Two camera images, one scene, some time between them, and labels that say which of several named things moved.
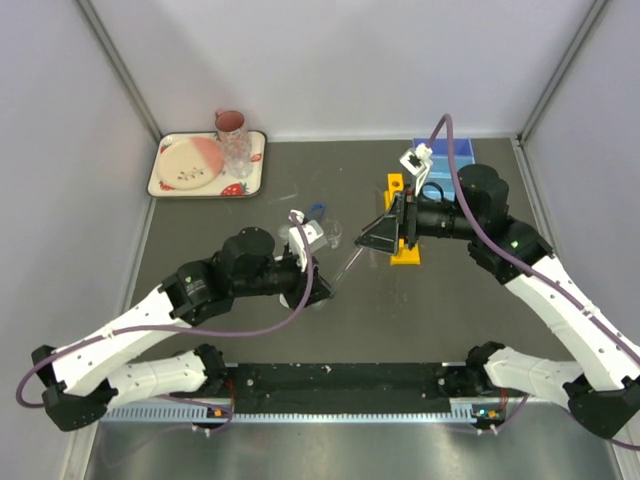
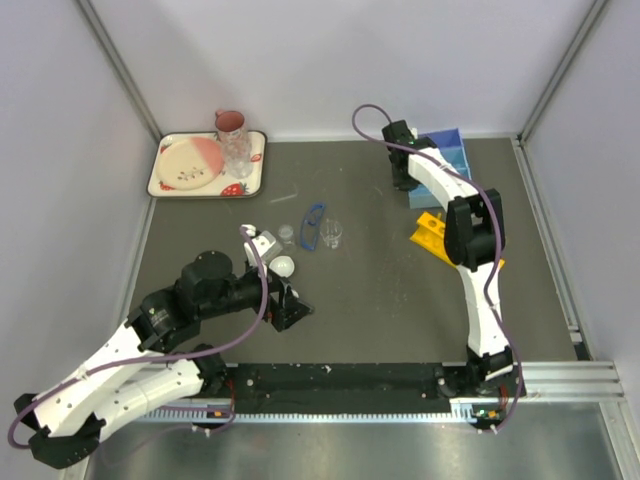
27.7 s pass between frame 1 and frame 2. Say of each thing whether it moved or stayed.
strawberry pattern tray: stayed
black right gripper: moved
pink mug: stayed
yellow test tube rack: moved
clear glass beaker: stayed
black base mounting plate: stayed
